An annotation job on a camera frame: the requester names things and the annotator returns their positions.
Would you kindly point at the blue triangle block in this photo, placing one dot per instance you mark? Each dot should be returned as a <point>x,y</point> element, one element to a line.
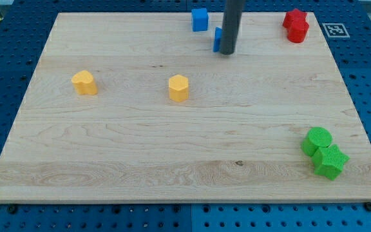
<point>217,39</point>

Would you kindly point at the yellow hexagon block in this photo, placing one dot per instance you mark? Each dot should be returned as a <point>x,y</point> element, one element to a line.
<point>178,88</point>

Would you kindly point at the wooden board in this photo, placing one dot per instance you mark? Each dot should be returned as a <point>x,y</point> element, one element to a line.
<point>236,139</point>

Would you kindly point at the blue cube block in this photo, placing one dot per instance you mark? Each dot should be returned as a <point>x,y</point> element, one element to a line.
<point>200,19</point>

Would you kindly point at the yellow heart block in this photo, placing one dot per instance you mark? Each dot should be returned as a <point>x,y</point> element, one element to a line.
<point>84,83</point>

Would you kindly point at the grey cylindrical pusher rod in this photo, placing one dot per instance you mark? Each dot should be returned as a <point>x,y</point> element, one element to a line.
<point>230,25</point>

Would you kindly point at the green cylinder block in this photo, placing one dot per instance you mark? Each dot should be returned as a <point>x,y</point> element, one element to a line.
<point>315,138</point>

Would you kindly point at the red cylinder block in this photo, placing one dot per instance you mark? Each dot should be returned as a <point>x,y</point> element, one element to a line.
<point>297,31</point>

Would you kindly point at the red star block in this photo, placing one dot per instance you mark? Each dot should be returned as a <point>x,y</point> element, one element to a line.
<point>293,15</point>

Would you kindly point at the green star block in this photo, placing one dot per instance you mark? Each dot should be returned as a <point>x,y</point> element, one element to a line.
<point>329,162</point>

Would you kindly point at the white fiducial marker tag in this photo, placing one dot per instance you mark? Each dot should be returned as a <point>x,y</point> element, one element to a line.
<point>335,30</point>

